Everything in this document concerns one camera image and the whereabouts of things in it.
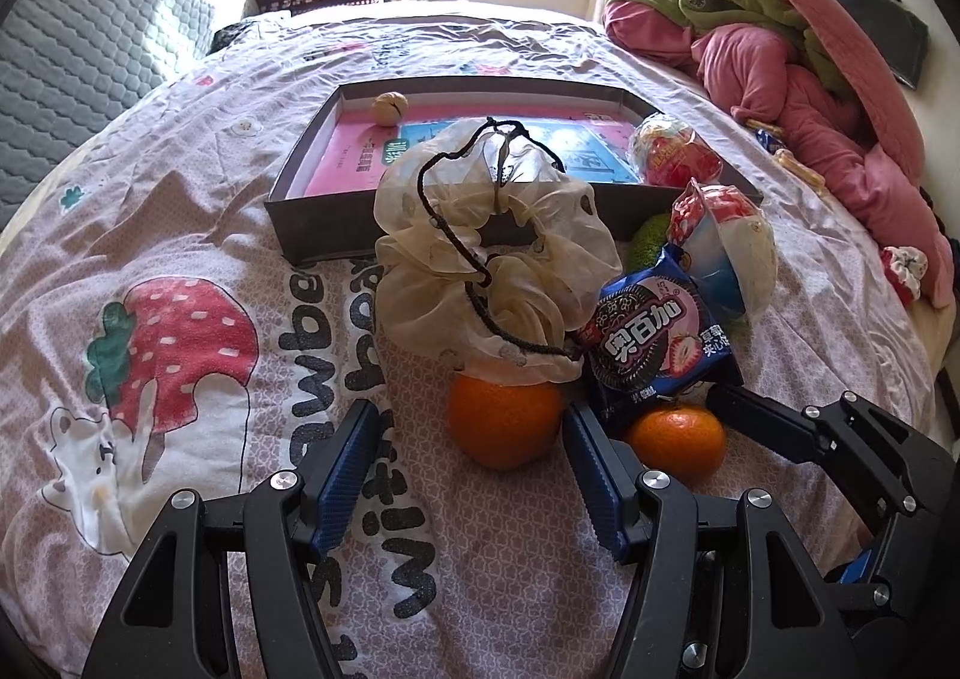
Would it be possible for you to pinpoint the black monitor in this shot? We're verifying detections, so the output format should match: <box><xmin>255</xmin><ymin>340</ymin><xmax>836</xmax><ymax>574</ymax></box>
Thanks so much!
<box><xmin>825</xmin><ymin>0</ymin><xmax>929</xmax><ymax>91</ymax></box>

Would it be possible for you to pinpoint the red white small scrunchie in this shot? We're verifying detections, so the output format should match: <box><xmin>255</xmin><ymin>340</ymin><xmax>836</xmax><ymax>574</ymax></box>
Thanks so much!
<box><xmin>879</xmin><ymin>245</ymin><xmax>929</xmax><ymax>305</ymax></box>

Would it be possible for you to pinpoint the green avocado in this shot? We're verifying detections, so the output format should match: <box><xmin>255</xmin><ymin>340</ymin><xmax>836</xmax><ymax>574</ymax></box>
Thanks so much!
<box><xmin>628</xmin><ymin>212</ymin><xmax>680</xmax><ymax>267</ymax></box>

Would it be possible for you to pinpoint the pink clothes pile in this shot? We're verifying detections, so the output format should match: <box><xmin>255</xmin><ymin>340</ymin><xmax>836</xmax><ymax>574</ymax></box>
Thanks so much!
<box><xmin>606</xmin><ymin>0</ymin><xmax>953</xmax><ymax>309</ymax></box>

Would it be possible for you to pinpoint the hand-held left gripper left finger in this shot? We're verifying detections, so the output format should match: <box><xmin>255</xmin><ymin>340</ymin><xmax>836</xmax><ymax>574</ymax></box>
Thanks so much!
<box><xmin>81</xmin><ymin>400</ymin><xmax>383</xmax><ymax>679</ymax></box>

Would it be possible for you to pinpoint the small orange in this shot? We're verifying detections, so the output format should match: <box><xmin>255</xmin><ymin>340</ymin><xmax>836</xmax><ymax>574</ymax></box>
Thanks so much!
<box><xmin>626</xmin><ymin>403</ymin><xmax>727</xmax><ymax>486</ymax></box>

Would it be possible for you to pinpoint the pink curved mat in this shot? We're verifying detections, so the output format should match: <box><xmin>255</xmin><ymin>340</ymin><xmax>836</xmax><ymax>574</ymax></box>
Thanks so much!
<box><xmin>691</xmin><ymin>0</ymin><xmax>927</xmax><ymax>162</ymax></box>

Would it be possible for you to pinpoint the red snack cup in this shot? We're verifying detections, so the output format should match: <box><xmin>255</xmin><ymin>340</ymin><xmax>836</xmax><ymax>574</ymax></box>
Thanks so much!
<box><xmin>628</xmin><ymin>112</ymin><xmax>725</xmax><ymax>189</ymax></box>

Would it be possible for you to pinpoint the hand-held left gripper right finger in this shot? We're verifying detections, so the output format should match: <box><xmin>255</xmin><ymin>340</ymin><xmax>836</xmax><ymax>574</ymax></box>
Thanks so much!
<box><xmin>562</xmin><ymin>403</ymin><xmax>848</xmax><ymax>679</ymax></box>

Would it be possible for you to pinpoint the blue cookie packet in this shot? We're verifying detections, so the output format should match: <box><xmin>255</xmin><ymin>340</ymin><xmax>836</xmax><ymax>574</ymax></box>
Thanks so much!
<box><xmin>577</xmin><ymin>251</ymin><xmax>743</xmax><ymax>436</ymax></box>

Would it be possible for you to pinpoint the grey quilted mattress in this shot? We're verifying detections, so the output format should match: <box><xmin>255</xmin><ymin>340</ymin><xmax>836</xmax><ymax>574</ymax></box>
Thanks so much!
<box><xmin>0</xmin><ymin>0</ymin><xmax>252</xmax><ymax>230</ymax></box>

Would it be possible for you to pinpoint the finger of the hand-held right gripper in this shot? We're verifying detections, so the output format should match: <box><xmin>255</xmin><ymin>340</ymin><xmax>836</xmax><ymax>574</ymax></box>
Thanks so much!
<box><xmin>825</xmin><ymin>544</ymin><xmax>912</xmax><ymax>620</ymax></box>
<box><xmin>705</xmin><ymin>382</ymin><xmax>957</xmax><ymax>545</ymax></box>

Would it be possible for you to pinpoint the yellow snack packet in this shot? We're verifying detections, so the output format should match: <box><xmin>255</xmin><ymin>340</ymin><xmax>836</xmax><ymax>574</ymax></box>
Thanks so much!
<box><xmin>776</xmin><ymin>149</ymin><xmax>826</xmax><ymax>191</ymax></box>

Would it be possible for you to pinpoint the dark cardboard box tray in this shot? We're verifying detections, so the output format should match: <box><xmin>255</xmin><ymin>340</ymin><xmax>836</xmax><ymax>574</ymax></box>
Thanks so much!
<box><xmin>264</xmin><ymin>77</ymin><xmax>762</xmax><ymax>267</ymax></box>

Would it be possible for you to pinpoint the red white jelly cup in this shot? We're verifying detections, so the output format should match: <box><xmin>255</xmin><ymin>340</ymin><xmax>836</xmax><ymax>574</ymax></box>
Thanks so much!
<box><xmin>667</xmin><ymin>178</ymin><xmax>777</xmax><ymax>320</ymax></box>

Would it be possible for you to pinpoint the large orange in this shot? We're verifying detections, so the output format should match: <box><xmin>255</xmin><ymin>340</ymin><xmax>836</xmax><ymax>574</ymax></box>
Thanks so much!
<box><xmin>448</xmin><ymin>373</ymin><xmax>565</xmax><ymax>471</ymax></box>

